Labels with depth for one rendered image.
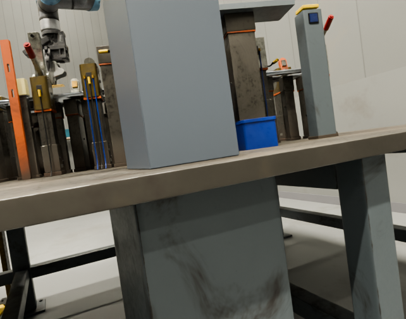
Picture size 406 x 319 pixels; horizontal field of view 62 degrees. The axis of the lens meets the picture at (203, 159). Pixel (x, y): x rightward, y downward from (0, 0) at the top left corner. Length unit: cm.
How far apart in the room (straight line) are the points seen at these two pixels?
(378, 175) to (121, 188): 58
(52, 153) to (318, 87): 96
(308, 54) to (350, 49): 200
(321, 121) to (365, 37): 197
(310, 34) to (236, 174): 81
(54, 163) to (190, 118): 72
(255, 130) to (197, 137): 36
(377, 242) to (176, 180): 52
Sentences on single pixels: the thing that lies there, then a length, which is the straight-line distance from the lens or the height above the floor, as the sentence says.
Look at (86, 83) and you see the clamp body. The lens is 126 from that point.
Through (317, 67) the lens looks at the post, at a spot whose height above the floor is 94.
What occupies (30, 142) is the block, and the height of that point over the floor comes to 83.
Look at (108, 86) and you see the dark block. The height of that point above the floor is 98.
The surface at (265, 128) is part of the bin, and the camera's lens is 102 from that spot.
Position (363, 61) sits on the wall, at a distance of 315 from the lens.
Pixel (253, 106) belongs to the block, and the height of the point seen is 84.
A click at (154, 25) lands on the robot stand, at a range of 70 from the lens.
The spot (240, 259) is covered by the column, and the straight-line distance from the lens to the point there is 69.
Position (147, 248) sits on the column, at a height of 57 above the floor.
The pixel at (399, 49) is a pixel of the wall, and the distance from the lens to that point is 297.
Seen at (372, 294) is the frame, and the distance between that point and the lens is 91.
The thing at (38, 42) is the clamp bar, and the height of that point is 118.
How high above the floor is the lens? 73
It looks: 2 degrees down
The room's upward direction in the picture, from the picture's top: 8 degrees counter-clockwise
